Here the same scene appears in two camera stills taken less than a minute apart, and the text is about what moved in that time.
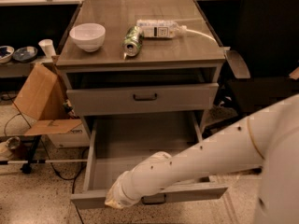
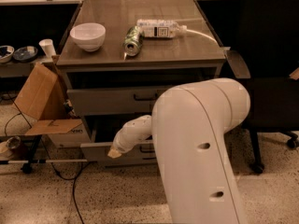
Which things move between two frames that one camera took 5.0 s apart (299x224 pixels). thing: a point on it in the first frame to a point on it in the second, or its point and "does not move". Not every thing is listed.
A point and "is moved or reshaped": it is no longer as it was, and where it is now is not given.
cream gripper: x=119 y=188 to x=121 y=144
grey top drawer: x=97 y=101 does not move
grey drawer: x=121 y=145 is moved or reshaped
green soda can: x=133 y=41 does not move
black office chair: x=269 y=44 does not move
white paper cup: x=48 y=47 does not move
